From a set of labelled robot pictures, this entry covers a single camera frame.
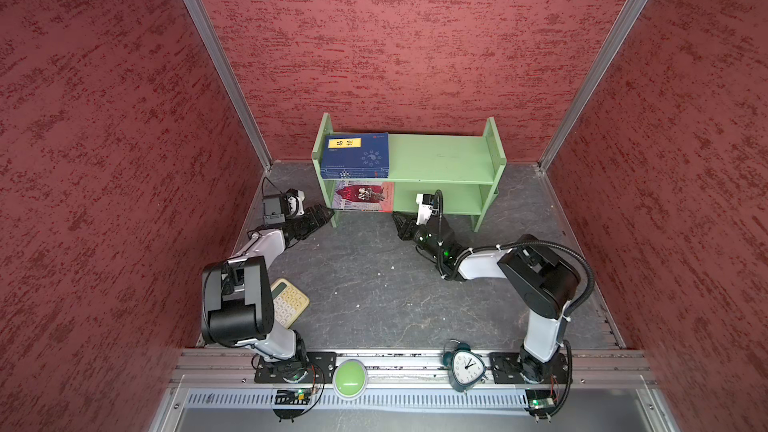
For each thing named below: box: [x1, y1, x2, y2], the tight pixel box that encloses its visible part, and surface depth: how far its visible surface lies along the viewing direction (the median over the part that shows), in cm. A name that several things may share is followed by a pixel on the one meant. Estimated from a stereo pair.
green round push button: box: [333, 359, 368, 399], surface depth 72 cm
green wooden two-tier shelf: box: [312, 113, 507, 232], surface depth 85 cm
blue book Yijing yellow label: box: [320, 133, 389, 179], surface depth 81 cm
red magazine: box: [332, 180, 395, 213], surface depth 96 cm
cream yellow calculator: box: [270, 278, 310, 329], surface depth 85 cm
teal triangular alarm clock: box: [443, 339, 488, 393], surface depth 73 cm
